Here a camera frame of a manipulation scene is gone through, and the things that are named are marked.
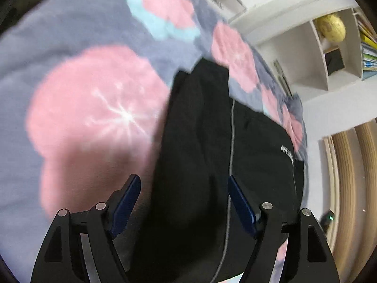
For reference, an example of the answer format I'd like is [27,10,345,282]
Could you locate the black hoodie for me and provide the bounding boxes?
[130,58,305,283]

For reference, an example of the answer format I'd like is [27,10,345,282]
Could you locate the row of books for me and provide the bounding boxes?
[355,9,377,80]

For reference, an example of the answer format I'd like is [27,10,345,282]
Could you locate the black device with green light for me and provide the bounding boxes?
[322,210,335,232]

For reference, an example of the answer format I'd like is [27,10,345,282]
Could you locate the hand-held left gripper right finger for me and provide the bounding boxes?
[227,175,340,283]

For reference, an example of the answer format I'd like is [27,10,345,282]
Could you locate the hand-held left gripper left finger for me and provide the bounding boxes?
[30,174,141,283]

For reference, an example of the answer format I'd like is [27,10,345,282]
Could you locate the floral fleece blanket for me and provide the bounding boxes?
[0,0,308,283]

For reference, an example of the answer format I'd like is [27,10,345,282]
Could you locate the black box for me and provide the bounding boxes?
[324,47,346,74]

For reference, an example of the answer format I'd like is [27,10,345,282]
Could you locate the white shelf unit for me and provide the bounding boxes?
[230,0,377,104]

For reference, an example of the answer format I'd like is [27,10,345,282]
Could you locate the yellow ball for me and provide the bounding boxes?
[316,14,346,43]

